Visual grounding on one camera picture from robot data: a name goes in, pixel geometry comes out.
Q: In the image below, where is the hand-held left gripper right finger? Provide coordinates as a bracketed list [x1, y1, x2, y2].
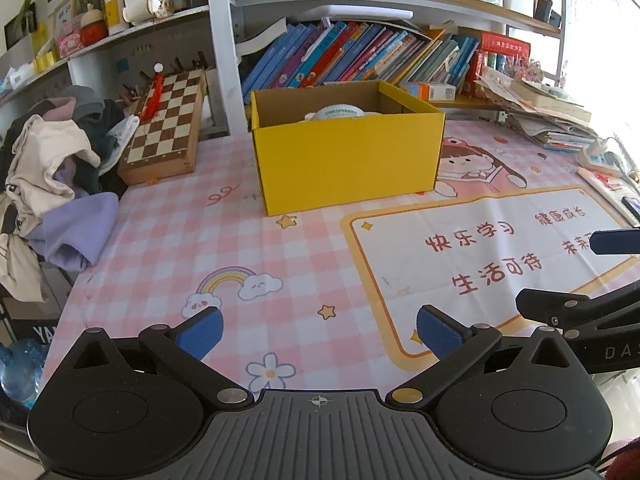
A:
[386, 305, 586, 408]

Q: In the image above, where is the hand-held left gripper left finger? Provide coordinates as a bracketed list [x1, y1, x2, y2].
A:
[65, 306, 253, 411]

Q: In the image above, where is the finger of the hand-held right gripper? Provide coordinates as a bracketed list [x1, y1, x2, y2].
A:
[589, 229, 640, 257]
[516, 287, 640, 341]

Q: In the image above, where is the yellow cardboard box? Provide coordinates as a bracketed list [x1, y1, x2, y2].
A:
[250, 80, 446, 217]

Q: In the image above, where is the clear tape roll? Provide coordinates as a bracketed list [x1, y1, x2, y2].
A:
[305, 102, 373, 122]

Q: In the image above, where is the white power strip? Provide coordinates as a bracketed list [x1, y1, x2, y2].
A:
[575, 137, 626, 177]

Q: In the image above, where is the pink printed desk mat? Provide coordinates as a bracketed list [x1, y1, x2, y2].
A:
[40, 120, 640, 411]

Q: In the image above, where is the stack of papers and books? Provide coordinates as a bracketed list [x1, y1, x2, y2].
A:
[475, 67, 601, 153]

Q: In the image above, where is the purple garment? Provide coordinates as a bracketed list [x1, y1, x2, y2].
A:
[27, 192, 120, 272]

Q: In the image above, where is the black bag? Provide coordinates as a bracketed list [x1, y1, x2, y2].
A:
[0, 280, 66, 346]

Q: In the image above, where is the clear water bottle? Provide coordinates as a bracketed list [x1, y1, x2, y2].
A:
[0, 337, 51, 406]

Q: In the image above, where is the wooden chessboard box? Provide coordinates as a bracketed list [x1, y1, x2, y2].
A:
[117, 69, 208, 186]

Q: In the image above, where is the dark garment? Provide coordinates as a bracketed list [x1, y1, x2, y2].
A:
[75, 100, 141, 196]

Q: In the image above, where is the red dictionary box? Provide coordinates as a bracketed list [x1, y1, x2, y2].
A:
[467, 30, 532, 98]

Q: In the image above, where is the orange and white box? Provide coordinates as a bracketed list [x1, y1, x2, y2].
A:
[397, 80, 457, 102]

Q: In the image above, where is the pile of clothes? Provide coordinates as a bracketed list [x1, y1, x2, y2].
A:
[0, 114, 103, 303]

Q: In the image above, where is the red tassel ornament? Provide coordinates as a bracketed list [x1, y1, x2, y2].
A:
[139, 62, 166, 122]

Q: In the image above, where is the white bookshelf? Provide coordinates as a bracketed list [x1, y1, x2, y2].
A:
[202, 0, 571, 136]

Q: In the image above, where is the row of books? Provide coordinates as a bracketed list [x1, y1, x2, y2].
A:
[241, 20, 481, 103]

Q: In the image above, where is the white side shelf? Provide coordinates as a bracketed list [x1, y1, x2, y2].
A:
[0, 5, 211, 106]

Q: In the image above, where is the red round jar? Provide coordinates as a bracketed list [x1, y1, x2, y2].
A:
[80, 7, 108, 46]

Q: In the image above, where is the white desk lamp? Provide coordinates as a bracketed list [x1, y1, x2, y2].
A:
[305, 4, 418, 23]

